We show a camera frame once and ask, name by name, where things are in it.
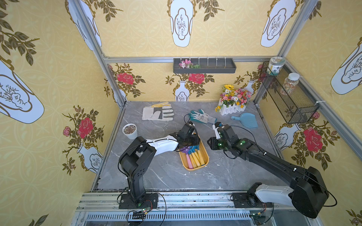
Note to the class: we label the small pink flowers on shelf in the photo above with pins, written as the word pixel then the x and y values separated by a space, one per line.
pixel 188 64

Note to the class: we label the white fence flower planter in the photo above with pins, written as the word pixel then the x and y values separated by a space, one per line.
pixel 233 100

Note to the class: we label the jar with green label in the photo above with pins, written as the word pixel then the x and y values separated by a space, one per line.
pixel 275 65

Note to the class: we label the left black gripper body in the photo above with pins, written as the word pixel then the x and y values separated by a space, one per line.
pixel 188 129

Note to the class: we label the white grey leather work glove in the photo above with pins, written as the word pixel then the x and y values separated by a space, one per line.
pixel 158 112

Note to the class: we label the teal white garden glove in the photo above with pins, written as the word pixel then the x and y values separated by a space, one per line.
pixel 202 117

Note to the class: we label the white cup with pebbles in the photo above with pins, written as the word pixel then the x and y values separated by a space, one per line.
pixel 130 131

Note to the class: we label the grey wall shelf tray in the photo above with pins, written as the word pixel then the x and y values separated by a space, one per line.
pixel 208 65

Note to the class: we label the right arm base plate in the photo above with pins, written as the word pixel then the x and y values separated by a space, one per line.
pixel 245 200

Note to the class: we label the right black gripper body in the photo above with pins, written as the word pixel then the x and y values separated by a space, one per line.
pixel 221 131

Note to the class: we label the clear jar white lid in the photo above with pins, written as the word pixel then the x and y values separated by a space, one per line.
pixel 290 83

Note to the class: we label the purple rake pink handle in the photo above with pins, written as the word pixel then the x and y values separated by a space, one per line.
pixel 190 166

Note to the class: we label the yellow plastic storage box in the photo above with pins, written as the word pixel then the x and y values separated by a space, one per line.
pixel 200 147

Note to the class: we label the blue rake yellow handle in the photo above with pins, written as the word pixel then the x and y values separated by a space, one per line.
pixel 194 166
pixel 200 157
pixel 195 159

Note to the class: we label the aluminium front rail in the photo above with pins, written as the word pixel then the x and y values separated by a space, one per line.
pixel 162 207

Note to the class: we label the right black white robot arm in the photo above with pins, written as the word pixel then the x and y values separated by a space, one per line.
pixel 305 189

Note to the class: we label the black wire mesh basket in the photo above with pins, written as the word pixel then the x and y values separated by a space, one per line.
pixel 297 106

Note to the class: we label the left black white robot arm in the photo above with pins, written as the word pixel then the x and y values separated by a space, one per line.
pixel 136 159

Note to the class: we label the light blue dustpan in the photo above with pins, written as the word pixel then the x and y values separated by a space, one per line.
pixel 246 119

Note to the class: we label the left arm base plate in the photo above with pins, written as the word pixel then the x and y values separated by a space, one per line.
pixel 149 200

